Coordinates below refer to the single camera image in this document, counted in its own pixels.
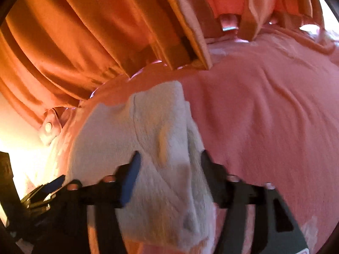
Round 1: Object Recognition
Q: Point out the pink bed blanket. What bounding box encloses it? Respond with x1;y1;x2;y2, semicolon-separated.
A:
48;28;338;253

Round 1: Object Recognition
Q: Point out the pink pouch with white button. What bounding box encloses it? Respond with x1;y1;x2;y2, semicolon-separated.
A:
39;107;65;146

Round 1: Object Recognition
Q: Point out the cream fluffy garment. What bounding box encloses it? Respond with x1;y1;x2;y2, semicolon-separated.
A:
66;81;215;253

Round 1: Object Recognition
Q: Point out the orange curtain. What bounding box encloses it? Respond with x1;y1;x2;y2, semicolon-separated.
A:
1;0;324;128

